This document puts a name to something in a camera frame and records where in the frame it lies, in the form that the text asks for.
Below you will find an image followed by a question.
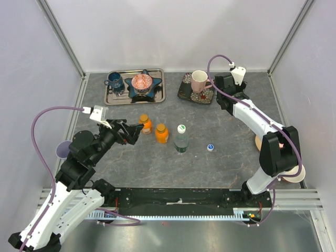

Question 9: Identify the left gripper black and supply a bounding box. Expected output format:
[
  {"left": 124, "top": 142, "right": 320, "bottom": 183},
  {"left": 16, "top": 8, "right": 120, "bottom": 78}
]
[{"left": 90, "top": 118, "right": 144, "bottom": 164}]

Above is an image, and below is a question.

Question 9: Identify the blue white bottle cap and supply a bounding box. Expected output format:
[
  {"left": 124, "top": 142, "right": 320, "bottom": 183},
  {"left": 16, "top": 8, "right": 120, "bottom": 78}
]
[{"left": 207, "top": 144, "right": 214, "bottom": 152}]

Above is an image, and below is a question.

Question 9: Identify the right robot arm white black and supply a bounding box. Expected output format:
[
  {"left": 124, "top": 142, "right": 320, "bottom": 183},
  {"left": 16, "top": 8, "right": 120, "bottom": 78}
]
[{"left": 214, "top": 73, "right": 306, "bottom": 207}]

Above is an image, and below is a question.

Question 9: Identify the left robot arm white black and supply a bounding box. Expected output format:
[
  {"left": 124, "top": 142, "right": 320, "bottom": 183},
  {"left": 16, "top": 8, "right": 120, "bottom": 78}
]
[{"left": 8, "top": 119, "right": 144, "bottom": 251}]

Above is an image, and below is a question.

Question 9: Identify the left orange juice bottle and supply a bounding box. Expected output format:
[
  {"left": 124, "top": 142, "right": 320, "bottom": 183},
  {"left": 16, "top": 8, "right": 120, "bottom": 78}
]
[{"left": 139, "top": 114, "right": 152, "bottom": 134}]

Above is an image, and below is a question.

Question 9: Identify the orange juice bottle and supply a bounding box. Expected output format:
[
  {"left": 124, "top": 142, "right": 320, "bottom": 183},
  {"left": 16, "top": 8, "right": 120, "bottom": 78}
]
[
  {"left": 139, "top": 114, "right": 152, "bottom": 134},
  {"left": 155, "top": 123, "right": 169, "bottom": 144}
]

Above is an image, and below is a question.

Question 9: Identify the right orange juice bottle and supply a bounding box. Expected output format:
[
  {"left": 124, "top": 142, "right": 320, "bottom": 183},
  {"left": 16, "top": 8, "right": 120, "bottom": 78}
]
[{"left": 155, "top": 123, "right": 169, "bottom": 144}]

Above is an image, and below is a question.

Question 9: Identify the water bottle green label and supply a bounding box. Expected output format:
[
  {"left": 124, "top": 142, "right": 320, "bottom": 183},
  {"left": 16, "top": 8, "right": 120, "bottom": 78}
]
[{"left": 174, "top": 124, "right": 189, "bottom": 154}]

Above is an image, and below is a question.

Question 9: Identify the black floral square plate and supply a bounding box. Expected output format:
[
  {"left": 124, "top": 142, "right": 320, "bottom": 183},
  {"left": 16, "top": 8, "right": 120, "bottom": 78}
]
[{"left": 177, "top": 73, "right": 215, "bottom": 104}]

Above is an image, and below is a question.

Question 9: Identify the pink mug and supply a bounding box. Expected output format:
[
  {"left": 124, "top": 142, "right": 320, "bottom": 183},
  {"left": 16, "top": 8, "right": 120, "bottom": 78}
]
[{"left": 191, "top": 70, "right": 212, "bottom": 93}]

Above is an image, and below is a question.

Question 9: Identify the metal tray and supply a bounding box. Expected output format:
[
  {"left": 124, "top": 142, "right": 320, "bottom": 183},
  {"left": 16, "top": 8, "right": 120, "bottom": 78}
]
[{"left": 104, "top": 69, "right": 165, "bottom": 106}]

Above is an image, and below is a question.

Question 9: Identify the blue star-shaped plate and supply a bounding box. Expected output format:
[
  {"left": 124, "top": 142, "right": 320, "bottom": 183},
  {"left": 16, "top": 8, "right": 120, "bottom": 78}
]
[{"left": 124, "top": 69, "right": 162, "bottom": 98}]

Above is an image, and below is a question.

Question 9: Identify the red patterned bowl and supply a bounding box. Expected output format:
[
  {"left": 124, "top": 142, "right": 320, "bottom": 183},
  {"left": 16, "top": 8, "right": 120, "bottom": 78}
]
[{"left": 131, "top": 74, "right": 153, "bottom": 93}]

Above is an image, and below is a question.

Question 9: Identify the blue mug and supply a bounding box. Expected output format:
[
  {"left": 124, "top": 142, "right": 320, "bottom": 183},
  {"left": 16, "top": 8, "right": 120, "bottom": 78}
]
[{"left": 104, "top": 72, "right": 124, "bottom": 89}]

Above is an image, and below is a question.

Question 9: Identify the beige plate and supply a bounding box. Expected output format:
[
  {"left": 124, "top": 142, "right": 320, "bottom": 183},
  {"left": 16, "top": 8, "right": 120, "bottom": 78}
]
[{"left": 255, "top": 135, "right": 262, "bottom": 151}]

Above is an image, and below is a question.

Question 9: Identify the purple cup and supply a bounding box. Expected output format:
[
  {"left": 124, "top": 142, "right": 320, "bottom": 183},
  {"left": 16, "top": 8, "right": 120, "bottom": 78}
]
[{"left": 56, "top": 140, "right": 72, "bottom": 160}]

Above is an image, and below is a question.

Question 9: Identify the white bowl red rim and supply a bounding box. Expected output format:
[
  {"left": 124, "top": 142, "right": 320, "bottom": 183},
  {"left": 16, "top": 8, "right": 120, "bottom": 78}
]
[{"left": 281, "top": 165, "right": 306, "bottom": 183}]

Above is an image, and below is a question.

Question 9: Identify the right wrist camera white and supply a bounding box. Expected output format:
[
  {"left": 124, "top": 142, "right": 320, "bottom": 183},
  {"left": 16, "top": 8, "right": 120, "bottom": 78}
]
[{"left": 229, "top": 62, "right": 246, "bottom": 86}]

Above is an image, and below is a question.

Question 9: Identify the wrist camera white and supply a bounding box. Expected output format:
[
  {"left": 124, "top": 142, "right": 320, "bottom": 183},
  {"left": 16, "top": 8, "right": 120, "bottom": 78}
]
[
  {"left": 229, "top": 62, "right": 246, "bottom": 86},
  {"left": 82, "top": 105, "right": 112, "bottom": 129}
]

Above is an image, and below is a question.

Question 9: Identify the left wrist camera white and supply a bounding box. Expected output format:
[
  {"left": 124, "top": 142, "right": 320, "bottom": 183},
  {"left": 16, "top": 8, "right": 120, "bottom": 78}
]
[{"left": 82, "top": 105, "right": 112, "bottom": 129}]

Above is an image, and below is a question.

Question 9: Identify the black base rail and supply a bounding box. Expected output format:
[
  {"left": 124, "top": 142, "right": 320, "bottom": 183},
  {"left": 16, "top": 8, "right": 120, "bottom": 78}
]
[{"left": 92, "top": 179, "right": 272, "bottom": 216}]

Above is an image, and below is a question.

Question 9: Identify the slotted cable duct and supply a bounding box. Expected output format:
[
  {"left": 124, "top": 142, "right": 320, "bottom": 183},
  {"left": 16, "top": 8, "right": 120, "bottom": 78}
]
[{"left": 86, "top": 208, "right": 263, "bottom": 223}]

